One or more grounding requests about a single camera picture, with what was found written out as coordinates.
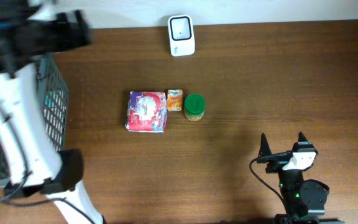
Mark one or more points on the grey plastic basket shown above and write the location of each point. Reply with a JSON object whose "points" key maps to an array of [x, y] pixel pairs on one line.
{"points": [[53, 95]]}

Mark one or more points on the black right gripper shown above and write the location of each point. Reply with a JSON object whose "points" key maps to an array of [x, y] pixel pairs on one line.
{"points": [[276, 161]]}

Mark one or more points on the red purple tissue pack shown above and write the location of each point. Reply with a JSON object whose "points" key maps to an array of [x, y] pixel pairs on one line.
{"points": [[147, 112]]}

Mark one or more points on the orange tissue pack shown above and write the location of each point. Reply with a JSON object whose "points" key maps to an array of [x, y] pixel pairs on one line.
{"points": [[174, 100]]}

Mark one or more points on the green lid jar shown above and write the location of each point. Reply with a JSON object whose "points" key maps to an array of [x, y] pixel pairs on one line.
{"points": [[194, 107]]}

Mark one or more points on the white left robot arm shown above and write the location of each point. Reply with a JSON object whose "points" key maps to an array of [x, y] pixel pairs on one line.
{"points": [[29, 30]]}

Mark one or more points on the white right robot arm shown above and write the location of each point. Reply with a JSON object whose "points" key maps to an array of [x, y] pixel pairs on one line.
{"points": [[303, 200]]}

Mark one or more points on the white barcode scanner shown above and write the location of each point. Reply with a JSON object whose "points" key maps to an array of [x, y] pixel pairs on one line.
{"points": [[181, 35]]}

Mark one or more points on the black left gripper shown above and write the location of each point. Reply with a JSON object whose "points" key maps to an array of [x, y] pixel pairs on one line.
{"points": [[69, 22]]}

